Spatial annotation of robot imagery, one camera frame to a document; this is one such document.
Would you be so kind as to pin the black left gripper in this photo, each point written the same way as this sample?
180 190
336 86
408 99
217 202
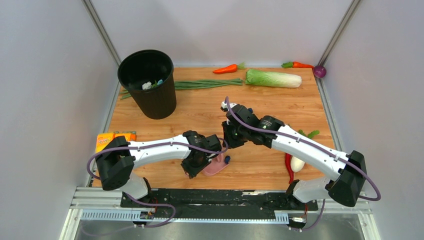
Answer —
194 172

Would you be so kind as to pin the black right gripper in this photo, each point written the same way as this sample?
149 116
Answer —
226 126

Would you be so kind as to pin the pink dustpan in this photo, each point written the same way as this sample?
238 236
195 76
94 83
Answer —
216 165

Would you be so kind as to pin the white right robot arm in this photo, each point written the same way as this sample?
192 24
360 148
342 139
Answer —
344 173

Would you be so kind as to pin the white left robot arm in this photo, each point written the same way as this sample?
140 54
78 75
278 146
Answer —
116 162

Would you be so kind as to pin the blue paper scrap bottom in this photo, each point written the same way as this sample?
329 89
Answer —
227 159

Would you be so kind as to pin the red chili pepper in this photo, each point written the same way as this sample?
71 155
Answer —
288 158

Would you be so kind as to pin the napa cabbage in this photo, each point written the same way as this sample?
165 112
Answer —
272 79

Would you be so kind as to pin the green scallions bunch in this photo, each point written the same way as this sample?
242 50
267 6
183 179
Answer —
207 84

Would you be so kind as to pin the orange carrot left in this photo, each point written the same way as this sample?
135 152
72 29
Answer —
229 69

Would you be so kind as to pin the orange carrot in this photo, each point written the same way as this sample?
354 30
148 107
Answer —
229 69
296 64

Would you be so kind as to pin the white radish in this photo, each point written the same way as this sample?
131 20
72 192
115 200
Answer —
295 163

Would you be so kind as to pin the white paper in bin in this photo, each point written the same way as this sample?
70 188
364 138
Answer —
147 85

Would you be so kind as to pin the orange carrot right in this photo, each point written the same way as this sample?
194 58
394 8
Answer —
296 64

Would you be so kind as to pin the orange yellow snack box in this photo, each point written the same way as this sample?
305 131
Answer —
102 140

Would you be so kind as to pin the black trash bin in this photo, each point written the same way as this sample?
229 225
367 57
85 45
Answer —
148 77

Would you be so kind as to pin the purple onion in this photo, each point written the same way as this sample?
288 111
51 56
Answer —
319 71

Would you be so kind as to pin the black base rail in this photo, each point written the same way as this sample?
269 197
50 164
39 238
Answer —
225 204

